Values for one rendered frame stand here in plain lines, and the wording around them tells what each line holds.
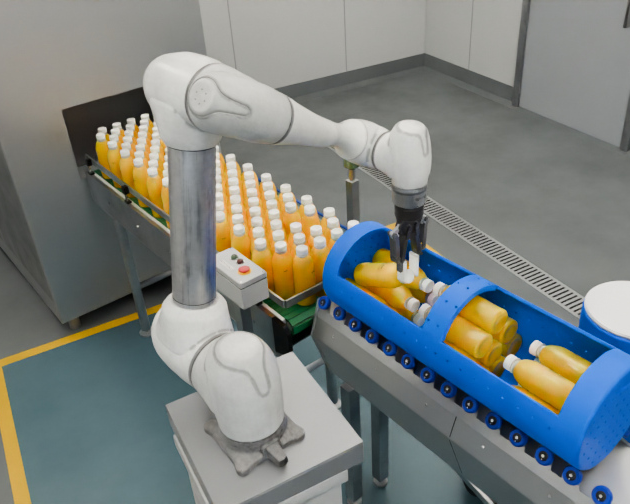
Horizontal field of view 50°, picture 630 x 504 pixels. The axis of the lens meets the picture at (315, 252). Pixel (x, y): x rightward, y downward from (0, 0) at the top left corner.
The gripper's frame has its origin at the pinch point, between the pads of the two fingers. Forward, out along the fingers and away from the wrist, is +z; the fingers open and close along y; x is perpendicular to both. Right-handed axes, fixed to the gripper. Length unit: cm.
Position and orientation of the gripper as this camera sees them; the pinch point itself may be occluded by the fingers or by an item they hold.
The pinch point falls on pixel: (408, 267)
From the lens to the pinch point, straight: 183.9
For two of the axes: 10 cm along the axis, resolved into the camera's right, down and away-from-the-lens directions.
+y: 7.8, -3.8, 5.0
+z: 0.6, 8.4, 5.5
